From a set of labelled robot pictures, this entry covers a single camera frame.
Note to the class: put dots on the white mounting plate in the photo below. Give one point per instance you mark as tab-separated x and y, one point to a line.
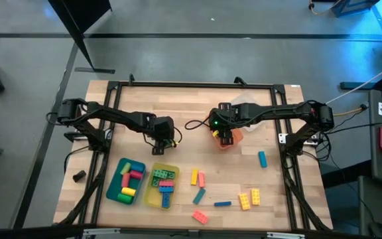
283	138

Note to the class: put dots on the teal wooden block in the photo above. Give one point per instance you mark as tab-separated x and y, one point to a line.
199	196
262	159

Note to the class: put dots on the black aluminium table frame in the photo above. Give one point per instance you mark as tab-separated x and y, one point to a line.
194	85

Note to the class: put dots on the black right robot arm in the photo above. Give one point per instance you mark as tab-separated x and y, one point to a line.
277	113

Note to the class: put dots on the small black object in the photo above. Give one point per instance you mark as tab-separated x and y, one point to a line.
79	176

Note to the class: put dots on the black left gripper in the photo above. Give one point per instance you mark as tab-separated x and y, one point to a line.
164	127

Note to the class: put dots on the orange translucent plastic bin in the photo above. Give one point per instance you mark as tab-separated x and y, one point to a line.
238	136

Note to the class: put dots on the green wooden cylinder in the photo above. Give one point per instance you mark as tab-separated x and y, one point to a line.
124	198

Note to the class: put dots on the yellow wooden plank block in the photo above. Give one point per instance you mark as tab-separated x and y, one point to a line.
194	177

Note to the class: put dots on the blue studded toy brick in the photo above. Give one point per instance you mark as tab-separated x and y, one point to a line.
166	200
166	189

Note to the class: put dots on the red wooden cylinder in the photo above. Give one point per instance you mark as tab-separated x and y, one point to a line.
136	174

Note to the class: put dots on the pink studded toy brick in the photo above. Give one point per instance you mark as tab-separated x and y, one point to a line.
166	183

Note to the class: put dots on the yellow wooden cylinder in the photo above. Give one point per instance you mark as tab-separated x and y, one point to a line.
128	191

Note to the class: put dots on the clear plastic bin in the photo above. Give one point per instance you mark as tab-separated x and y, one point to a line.
244	98

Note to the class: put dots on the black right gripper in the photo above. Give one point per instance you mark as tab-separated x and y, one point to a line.
225	121

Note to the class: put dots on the salmon wooden cylinder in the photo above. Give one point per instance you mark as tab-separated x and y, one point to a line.
125	179

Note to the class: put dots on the lime wooden block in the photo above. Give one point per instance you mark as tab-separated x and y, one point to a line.
125	168

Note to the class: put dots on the blue wooden cylinder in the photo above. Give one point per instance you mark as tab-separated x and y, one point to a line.
137	167

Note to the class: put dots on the computer mouse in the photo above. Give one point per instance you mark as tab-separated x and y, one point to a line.
380	230

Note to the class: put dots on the black desk leg bar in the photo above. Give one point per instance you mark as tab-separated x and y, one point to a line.
360	85

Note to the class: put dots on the teal plastic bin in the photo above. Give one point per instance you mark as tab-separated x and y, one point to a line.
113	192

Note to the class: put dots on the blue wooden block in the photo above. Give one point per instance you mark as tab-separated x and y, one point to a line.
222	204

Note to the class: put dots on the green studded toy brick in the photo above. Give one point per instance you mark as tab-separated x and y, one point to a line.
155	181
159	173
170	174

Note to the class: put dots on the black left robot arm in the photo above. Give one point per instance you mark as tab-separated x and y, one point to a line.
118	116

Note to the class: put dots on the yellow translucent plastic bin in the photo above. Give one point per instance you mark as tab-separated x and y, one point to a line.
151	197

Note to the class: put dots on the black partition panel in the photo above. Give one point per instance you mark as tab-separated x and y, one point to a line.
78	13

